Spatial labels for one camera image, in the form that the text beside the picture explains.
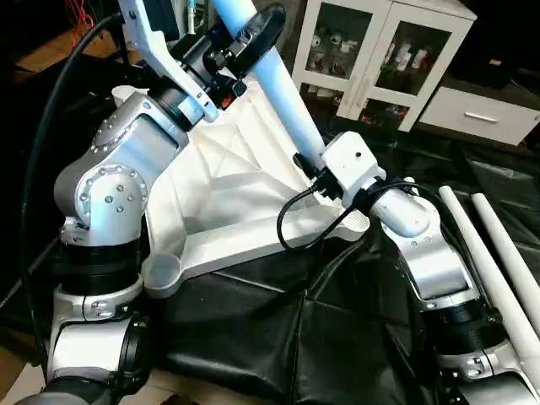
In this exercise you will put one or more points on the flat brown cardboard sheet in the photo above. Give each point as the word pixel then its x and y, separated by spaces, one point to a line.
pixel 59 51

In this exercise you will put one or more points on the white drawer unit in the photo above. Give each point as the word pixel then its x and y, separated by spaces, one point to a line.
pixel 481 114

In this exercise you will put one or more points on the black work mat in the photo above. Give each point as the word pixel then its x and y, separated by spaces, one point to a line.
pixel 253 337

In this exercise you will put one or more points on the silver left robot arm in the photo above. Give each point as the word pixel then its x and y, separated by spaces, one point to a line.
pixel 118 186

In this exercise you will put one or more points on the blue plastic tool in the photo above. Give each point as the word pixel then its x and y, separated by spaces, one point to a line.
pixel 194 13

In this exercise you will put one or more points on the white plastic table top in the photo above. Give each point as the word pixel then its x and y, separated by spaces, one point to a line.
pixel 236 194

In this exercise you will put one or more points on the white glass-door cabinet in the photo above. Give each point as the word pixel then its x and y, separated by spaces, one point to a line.
pixel 371 59

